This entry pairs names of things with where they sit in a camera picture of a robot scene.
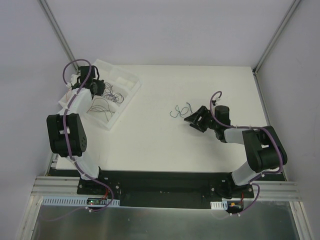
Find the left white cable duct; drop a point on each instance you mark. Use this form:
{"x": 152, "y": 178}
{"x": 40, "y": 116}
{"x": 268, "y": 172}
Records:
{"x": 79, "y": 202}

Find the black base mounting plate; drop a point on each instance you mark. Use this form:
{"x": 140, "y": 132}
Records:
{"x": 154, "y": 189}

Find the right white cable duct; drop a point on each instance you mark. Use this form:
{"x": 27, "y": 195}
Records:
{"x": 219, "y": 205}

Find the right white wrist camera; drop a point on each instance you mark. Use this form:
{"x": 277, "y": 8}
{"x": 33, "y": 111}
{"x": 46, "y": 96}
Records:
{"x": 215, "y": 101}

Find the white cable duct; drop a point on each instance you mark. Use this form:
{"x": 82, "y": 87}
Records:
{"x": 219, "y": 205}
{"x": 79, "y": 202}

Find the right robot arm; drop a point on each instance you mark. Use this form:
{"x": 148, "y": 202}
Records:
{"x": 263, "y": 149}

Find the right aluminium corner post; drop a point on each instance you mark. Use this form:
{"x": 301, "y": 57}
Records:
{"x": 277, "y": 34}

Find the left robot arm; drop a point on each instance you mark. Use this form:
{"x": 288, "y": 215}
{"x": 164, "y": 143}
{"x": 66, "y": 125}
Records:
{"x": 67, "y": 137}

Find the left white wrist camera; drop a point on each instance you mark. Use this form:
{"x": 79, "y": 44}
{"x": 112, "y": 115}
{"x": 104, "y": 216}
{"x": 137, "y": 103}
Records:
{"x": 73, "y": 80}

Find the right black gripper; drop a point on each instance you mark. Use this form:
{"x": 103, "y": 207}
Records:
{"x": 202, "y": 119}

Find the white foam compartment tray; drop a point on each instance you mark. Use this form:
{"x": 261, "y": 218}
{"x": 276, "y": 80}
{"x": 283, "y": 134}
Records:
{"x": 120, "y": 87}

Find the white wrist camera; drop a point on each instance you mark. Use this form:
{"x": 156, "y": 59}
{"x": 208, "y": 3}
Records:
{"x": 215, "y": 101}
{"x": 73, "y": 80}

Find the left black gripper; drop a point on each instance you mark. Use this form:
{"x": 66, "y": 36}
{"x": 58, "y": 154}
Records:
{"x": 83, "y": 70}

